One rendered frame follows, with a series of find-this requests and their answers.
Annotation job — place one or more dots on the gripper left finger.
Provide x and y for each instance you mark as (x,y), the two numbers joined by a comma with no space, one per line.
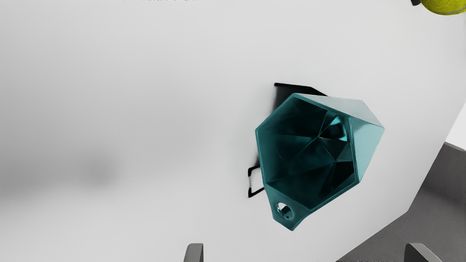
(194,253)

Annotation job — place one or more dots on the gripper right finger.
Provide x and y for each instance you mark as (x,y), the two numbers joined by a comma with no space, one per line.
(420,254)

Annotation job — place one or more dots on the teal faceted mug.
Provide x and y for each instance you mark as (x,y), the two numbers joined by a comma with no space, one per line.
(313,156)

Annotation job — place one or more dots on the yellow-green tennis ball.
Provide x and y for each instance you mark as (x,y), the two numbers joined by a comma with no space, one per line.
(444,5)

